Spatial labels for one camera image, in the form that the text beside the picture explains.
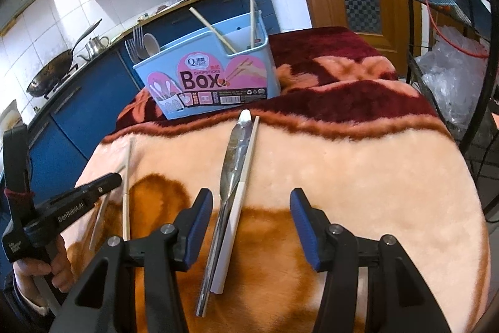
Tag black wire rack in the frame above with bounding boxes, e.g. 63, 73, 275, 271
402, 0, 499, 217

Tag red cable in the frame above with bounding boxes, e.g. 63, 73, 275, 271
423, 0, 491, 59

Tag blue lower cabinets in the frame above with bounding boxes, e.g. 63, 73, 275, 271
28, 0, 281, 204

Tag person's left hand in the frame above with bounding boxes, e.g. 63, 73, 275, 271
13, 236, 75, 302

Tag clear plastic bag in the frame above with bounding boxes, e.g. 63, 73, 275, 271
415, 26, 488, 134

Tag plush floral blanket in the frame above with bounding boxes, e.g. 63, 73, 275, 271
76, 28, 491, 332

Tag black wok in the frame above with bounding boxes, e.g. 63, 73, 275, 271
26, 18, 101, 98

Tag silver butter knife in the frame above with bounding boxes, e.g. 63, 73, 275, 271
195, 109, 253, 317

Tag blue utensil holder box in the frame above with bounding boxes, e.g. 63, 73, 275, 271
133, 13, 281, 120

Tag steel kettle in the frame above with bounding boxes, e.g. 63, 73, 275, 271
78, 36, 110, 62

